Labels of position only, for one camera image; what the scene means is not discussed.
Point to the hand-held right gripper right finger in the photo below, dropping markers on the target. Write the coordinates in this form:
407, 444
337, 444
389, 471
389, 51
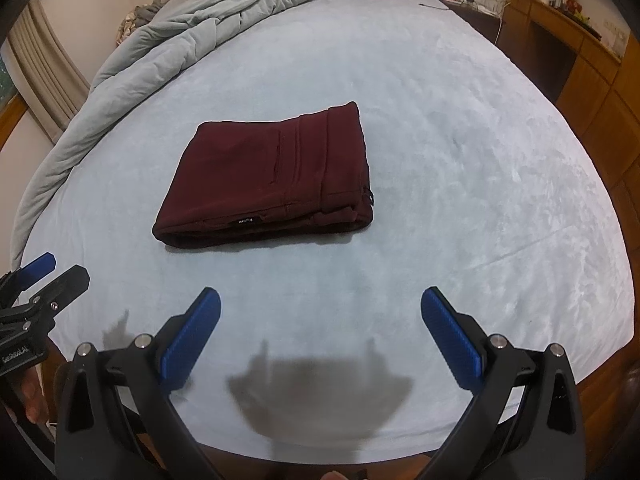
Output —
452, 340

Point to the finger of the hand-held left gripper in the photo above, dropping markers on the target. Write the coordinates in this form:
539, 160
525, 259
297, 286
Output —
65, 285
37, 265

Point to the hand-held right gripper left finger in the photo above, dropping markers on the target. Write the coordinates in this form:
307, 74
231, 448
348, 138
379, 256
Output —
192, 340

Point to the maroon pants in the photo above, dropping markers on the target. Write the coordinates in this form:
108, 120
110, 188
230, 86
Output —
260, 185

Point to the person's left hand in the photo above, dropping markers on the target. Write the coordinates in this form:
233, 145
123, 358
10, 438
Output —
35, 397

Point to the bed with light blue sheet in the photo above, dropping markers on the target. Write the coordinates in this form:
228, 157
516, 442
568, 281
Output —
450, 185

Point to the window pane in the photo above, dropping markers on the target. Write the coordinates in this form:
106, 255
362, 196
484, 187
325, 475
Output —
6, 80

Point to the beige curtain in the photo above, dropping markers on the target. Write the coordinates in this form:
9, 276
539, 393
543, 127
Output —
47, 70

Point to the grey duvet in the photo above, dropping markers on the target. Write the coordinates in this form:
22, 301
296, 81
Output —
165, 45

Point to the patterned dark cloth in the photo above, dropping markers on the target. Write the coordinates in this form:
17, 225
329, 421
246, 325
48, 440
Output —
135, 17

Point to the wooden desk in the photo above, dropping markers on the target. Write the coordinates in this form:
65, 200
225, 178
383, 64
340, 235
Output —
575, 55

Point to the dark nightstand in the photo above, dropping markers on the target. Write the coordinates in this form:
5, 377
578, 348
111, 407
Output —
477, 20

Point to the colourful toy figures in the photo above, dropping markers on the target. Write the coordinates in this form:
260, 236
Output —
572, 2

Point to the wooden window frame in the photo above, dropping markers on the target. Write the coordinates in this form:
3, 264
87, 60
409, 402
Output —
10, 130

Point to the white wall socket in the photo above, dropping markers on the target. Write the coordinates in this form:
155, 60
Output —
616, 37

